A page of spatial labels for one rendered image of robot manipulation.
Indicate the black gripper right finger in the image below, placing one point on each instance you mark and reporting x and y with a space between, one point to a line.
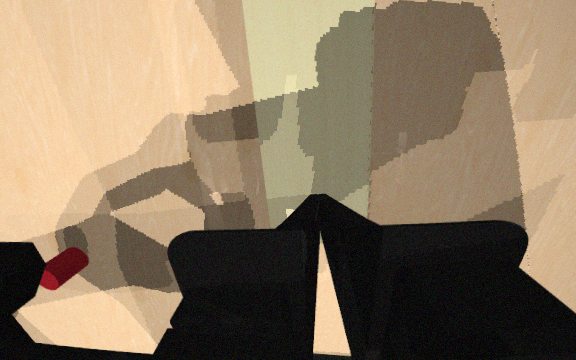
363 257

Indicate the dark red cylinder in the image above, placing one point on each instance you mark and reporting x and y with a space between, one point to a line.
62 267

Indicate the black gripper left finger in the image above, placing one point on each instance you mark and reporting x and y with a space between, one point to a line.
286 257

